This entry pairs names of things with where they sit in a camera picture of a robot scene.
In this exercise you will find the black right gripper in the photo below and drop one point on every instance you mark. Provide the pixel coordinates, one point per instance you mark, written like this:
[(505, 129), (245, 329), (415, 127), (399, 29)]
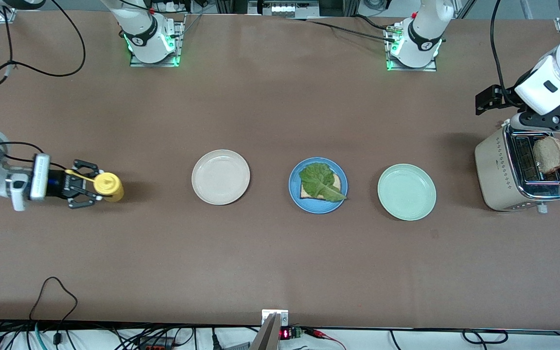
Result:
[(58, 185)]

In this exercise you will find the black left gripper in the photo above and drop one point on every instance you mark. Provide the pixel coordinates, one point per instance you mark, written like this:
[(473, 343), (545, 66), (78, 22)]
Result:
[(493, 98)]

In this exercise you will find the yellow squeeze bottle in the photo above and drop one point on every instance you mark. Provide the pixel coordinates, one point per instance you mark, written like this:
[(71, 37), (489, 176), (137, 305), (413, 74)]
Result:
[(110, 187)]

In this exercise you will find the brown bread slice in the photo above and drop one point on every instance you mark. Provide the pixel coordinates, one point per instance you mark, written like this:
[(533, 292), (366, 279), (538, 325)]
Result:
[(305, 193), (550, 155)]

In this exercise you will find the green lettuce leaf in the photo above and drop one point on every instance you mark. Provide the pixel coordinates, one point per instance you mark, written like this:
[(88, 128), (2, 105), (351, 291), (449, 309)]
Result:
[(316, 177)]

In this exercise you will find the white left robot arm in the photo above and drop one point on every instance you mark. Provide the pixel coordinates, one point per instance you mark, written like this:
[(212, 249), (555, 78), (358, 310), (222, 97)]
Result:
[(426, 34)]

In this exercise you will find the pale green round plate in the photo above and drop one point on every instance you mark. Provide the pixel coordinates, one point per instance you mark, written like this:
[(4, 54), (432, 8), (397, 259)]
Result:
[(406, 192)]

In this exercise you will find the cream round plate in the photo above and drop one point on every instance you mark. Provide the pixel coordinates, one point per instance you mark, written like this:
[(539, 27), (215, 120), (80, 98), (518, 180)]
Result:
[(220, 177)]

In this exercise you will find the blue round plate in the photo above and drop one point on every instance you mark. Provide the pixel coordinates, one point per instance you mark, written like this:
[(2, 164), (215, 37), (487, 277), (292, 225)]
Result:
[(293, 187)]

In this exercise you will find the beige and chrome toaster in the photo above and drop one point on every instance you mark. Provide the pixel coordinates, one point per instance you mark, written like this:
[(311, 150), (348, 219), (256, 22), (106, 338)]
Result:
[(496, 180)]

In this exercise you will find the black electronics box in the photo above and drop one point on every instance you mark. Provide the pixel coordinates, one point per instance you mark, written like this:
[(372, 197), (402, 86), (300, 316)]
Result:
[(285, 8)]

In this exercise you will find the grey metal pole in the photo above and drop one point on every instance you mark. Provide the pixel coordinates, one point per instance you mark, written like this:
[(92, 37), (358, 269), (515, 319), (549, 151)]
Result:
[(266, 338)]

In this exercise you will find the circuit board with red display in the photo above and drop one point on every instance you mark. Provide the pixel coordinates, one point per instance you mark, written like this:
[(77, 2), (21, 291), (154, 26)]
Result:
[(287, 334)]

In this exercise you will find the red alligator clip leads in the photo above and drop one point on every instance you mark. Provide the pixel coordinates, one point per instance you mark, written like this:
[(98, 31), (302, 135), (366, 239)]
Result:
[(319, 333)]

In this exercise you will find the small silver metal bracket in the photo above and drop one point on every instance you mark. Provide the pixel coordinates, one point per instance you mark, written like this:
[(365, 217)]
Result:
[(266, 315)]

